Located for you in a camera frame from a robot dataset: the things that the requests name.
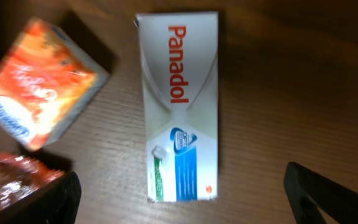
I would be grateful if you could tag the orange tissue pack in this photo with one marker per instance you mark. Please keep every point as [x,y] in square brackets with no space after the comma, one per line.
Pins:
[46,80]

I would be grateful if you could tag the white Panadol box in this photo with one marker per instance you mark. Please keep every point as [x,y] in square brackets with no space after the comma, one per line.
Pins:
[179,62]

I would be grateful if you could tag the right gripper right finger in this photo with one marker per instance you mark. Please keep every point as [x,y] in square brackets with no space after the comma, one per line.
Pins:
[309,193]

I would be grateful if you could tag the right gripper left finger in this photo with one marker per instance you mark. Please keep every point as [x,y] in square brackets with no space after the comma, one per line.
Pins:
[57,202]

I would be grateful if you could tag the red Top chocolate bar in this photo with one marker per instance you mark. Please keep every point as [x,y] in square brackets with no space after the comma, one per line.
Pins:
[20,176]

